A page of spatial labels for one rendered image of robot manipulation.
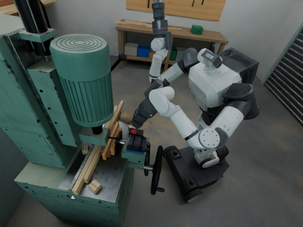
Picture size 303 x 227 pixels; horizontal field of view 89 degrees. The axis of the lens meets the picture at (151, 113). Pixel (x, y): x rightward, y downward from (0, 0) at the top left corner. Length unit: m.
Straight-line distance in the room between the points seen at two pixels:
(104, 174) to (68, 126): 0.31
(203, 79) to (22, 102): 0.80
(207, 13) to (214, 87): 3.28
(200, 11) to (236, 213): 3.56
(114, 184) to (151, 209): 0.95
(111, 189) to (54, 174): 0.38
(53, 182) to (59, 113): 0.46
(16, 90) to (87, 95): 0.23
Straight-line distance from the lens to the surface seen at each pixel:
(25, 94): 0.69
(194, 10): 3.95
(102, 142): 0.83
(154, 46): 0.97
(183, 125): 0.63
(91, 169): 0.87
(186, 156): 1.90
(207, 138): 0.62
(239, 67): 0.92
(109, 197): 0.84
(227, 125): 0.69
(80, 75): 0.53
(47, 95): 0.68
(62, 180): 1.04
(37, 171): 1.13
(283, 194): 2.49
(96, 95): 0.58
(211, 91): 0.83
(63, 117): 0.73
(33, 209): 1.96
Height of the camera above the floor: 1.70
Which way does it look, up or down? 43 degrees down
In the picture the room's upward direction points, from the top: 8 degrees clockwise
